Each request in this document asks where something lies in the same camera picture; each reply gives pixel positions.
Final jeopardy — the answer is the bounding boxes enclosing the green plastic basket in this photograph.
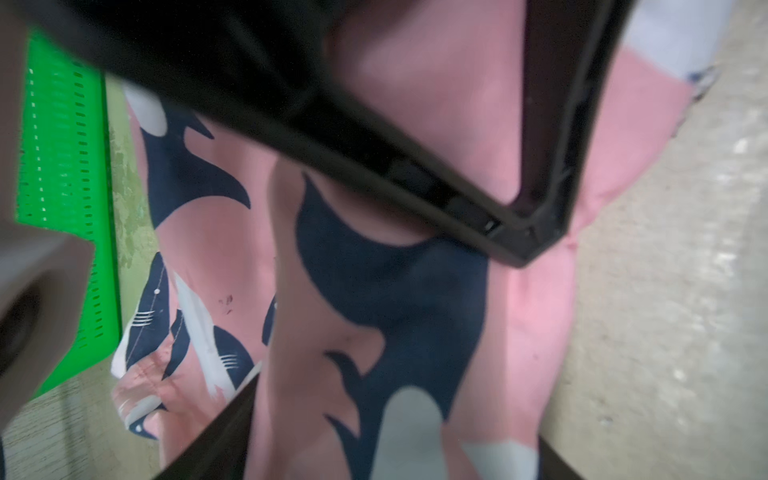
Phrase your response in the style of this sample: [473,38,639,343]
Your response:
[16,31,122,395]

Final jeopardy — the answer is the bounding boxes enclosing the pink shark print shorts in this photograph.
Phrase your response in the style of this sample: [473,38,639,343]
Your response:
[112,1,732,479]

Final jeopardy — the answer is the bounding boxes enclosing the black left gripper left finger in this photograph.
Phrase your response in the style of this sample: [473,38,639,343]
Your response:
[155,375,259,480]

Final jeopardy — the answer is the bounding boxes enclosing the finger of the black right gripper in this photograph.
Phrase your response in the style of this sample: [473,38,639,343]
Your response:
[511,1,635,267]
[13,1,534,267]

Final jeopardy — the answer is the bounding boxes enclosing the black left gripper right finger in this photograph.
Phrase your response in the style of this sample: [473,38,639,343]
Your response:
[537,436,583,480]

